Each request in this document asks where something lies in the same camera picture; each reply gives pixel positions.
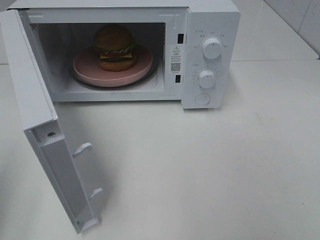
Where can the white warning label sticker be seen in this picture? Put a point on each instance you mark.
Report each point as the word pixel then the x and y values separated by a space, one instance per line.
pixel 176 59

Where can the upper white power knob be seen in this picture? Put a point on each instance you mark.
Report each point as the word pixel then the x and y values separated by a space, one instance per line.
pixel 211 47

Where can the glass microwave turntable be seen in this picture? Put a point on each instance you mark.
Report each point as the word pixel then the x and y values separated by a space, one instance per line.
pixel 148 82

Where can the lower white timer knob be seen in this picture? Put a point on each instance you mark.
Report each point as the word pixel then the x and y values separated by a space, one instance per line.
pixel 206 79

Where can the round white door button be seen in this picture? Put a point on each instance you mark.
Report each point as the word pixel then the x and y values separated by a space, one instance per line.
pixel 202 99

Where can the pink round plate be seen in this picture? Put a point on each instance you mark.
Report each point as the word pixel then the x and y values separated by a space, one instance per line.
pixel 87 69

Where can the toy burger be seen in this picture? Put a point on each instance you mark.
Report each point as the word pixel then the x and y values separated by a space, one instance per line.
pixel 115 46

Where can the white microwave oven body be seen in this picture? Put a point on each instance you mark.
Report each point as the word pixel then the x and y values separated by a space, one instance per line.
pixel 62 28

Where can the white microwave door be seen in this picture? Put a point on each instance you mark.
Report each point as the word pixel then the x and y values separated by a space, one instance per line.
pixel 40 121

